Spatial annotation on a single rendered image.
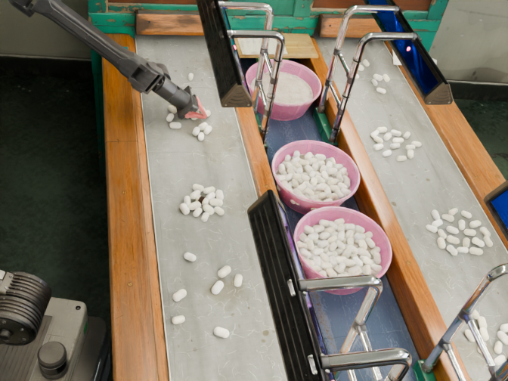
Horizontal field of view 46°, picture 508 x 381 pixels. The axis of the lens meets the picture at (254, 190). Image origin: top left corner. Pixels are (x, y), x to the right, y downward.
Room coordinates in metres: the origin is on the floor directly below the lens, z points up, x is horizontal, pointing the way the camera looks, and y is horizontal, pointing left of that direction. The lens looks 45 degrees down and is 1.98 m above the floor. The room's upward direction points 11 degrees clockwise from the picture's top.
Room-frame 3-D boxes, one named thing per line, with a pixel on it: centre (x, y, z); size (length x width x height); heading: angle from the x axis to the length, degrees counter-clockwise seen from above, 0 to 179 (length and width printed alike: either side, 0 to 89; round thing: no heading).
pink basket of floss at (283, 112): (1.75, -0.03, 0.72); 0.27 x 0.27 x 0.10
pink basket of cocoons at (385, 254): (1.07, -0.26, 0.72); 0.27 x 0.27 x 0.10
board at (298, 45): (1.96, 0.04, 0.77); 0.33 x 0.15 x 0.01; 109
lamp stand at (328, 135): (1.65, -0.27, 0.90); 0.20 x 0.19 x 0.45; 19
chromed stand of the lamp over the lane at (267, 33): (1.52, 0.10, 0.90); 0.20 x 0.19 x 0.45; 19
